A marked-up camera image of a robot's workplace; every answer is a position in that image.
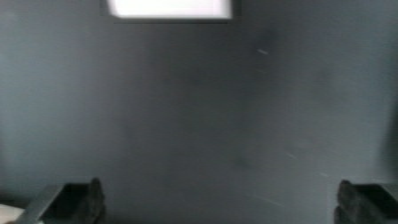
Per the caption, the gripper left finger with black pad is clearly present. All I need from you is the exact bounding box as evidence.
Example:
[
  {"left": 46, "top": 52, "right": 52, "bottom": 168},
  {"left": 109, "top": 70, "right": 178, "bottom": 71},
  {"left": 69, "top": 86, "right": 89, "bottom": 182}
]
[{"left": 23, "top": 178, "right": 107, "bottom": 224}]

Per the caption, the white stool leg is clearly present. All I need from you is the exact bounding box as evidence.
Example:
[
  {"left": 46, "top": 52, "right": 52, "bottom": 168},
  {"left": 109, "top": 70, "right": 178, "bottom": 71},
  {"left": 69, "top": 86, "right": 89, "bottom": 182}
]
[{"left": 107, "top": 0, "right": 233, "bottom": 19}]

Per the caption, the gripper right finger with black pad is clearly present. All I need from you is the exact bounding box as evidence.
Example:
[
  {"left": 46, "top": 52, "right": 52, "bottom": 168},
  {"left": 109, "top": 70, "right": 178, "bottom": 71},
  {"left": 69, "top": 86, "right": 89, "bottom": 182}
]
[{"left": 334, "top": 180, "right": 398, "bottom": 224}]

